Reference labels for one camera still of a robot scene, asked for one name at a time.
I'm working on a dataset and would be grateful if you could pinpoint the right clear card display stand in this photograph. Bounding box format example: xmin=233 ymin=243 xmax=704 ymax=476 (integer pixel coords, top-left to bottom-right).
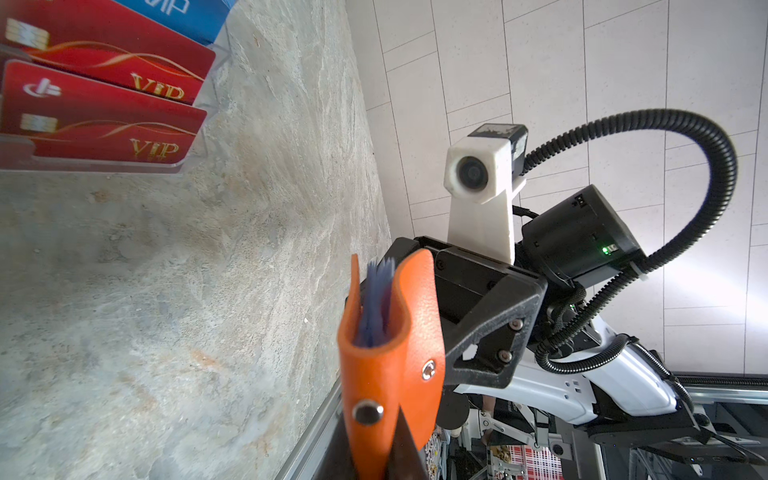
xmin=1 ymin=0 xmax=233 ymax=174

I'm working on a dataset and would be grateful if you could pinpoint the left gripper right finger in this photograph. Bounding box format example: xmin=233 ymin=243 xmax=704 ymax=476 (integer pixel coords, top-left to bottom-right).
xmin=386 ymin=410 xmax=429 ymax=480

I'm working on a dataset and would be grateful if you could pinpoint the red VIP card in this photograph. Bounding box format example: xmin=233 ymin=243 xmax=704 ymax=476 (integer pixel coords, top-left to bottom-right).
xmin=1 ymin=60 xmax=207 ymax=164

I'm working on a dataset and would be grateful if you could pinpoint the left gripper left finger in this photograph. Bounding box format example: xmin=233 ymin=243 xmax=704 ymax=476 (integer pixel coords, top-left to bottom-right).
xmin=314 ymin=416 xmax=354 ymax=480

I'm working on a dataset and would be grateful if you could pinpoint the orange card holder wallet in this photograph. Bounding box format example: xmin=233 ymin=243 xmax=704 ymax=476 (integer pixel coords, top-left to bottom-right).
xmin=337 ymin=249 xmax=446 ymax=479

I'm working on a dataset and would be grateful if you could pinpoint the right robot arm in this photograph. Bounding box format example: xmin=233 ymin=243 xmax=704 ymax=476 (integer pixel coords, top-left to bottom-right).
xmin=387 ymin=186 xmax=767 ymax=467

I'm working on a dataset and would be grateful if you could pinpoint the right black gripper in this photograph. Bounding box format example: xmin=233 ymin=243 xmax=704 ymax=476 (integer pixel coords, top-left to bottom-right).
xmin=385 ymin=185 xmax=644 ymax=389

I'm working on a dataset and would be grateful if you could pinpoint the black corrugated cable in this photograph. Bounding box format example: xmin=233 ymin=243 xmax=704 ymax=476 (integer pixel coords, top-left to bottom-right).
xmin=518 ymin=109 xmax=738 ymax=374

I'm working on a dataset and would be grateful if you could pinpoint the blue VIP card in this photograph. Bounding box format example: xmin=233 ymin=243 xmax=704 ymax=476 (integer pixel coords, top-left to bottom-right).
xmin=116 ymin=0 xmax=236 ymax=45

